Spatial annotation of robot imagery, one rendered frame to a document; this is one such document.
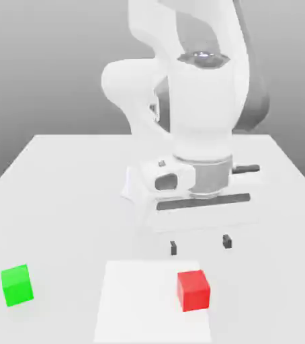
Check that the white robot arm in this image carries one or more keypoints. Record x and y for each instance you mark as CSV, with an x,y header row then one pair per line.
x,y
201,107

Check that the small green cube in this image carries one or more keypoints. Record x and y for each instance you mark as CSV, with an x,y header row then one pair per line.
x,y
17,286

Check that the small red cube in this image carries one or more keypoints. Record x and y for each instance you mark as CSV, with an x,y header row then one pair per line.
x,y
194,291

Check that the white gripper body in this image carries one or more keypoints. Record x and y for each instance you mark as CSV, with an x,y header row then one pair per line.
x,y
203,217

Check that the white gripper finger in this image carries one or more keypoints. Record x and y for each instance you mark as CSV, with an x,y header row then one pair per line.
x,y
227,241
173,247

